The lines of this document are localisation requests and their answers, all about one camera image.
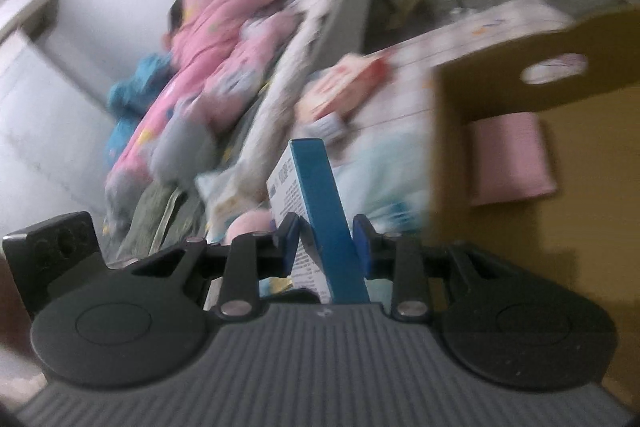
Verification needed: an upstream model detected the white striped quilted blanket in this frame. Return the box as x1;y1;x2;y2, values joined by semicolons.
200;0;351;228

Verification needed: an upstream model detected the pink folded cloth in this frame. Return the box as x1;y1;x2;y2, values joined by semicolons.
467;112;559;208

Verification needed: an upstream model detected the white wardrobe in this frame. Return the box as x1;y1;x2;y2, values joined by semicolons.
0;27;118;238

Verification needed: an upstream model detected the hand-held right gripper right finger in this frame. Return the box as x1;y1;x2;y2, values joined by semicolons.
352;214;501;323

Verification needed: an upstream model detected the blue and white carton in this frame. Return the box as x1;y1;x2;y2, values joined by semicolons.
266;139;372;305

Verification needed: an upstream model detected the white plastic bag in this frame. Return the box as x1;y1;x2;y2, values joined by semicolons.
327;127;432;230

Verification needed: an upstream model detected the pink and white plush toy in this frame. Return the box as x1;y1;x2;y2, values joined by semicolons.
225;211;275;244

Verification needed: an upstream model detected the pink cartoon quilt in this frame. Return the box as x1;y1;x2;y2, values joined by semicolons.
102;0;301;233

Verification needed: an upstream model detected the brown cardboard box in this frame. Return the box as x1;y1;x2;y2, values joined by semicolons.
425;4;640;358

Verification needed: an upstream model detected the green floral cloth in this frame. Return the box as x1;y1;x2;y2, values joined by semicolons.
120;184;211;260

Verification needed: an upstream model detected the red tissue packet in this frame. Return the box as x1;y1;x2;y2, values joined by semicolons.
295;53;393;125

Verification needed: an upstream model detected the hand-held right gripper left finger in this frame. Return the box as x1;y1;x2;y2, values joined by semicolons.
130;213;301;318

